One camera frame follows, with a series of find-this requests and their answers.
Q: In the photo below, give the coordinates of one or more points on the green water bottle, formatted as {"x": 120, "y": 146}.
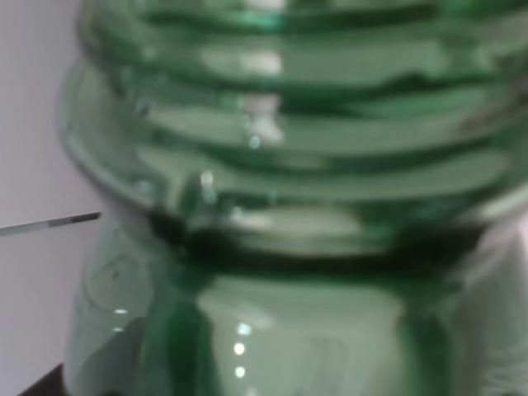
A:
{"x": 302, "y": 197}

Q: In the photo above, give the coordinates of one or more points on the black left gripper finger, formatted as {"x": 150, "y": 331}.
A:
{"x": 51, "y": 384}

